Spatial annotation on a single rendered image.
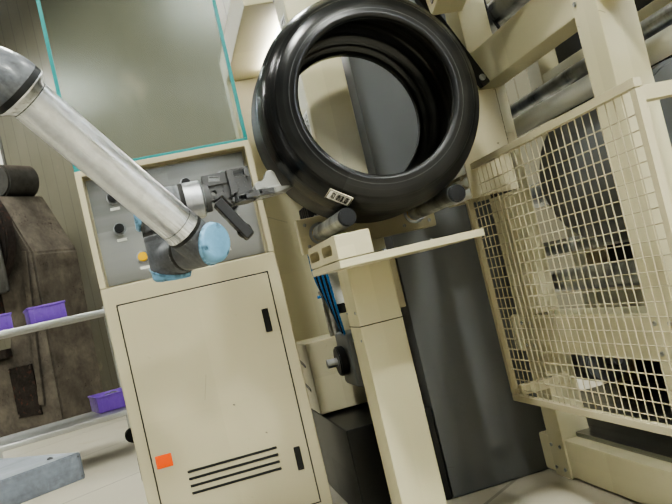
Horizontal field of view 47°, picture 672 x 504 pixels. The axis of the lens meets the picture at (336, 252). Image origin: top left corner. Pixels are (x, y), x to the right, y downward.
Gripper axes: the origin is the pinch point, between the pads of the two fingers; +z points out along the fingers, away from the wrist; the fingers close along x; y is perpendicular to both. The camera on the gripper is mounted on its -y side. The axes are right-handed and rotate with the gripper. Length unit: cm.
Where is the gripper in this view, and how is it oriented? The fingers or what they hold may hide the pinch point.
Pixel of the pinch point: (287, 190)
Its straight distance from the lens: 190.7
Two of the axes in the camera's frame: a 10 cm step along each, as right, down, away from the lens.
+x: -2.1, 0.9, 9.7
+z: 9.5, -2.1, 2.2
